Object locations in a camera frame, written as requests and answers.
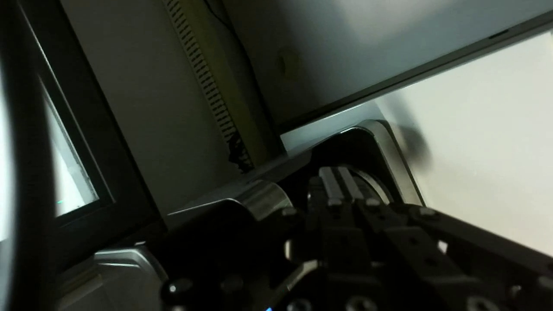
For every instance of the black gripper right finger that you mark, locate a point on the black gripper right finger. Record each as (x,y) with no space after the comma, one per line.
(438,253)

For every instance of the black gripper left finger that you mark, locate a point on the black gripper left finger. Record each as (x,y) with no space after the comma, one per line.
(329,243)

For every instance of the black silver coffeemaker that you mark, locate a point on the black silver coffeemaker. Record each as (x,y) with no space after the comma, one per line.
(248,199)

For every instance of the beige ribbed wall strip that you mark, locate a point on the beige ribbed wall strip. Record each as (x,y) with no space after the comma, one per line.
(222,75)

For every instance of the black window frame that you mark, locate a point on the black window frame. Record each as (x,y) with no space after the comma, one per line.
(87,127)

